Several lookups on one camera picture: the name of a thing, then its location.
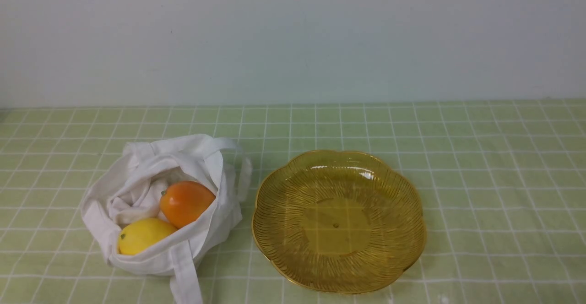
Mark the amber transparent plastic plate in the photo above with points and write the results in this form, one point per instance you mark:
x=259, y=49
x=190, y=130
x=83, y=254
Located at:
x=339, y=222

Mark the orange mango fruit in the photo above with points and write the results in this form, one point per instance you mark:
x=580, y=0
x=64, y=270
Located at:
x=183, y=202

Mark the green checkered tablecloth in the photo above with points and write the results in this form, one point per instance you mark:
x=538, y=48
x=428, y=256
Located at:
x=502, y=184

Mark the yellow lemon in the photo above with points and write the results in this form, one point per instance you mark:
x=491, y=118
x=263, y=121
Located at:
x=142, y=234

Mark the white cloth bag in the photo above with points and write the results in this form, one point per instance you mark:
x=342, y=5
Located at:
x=131, y=188

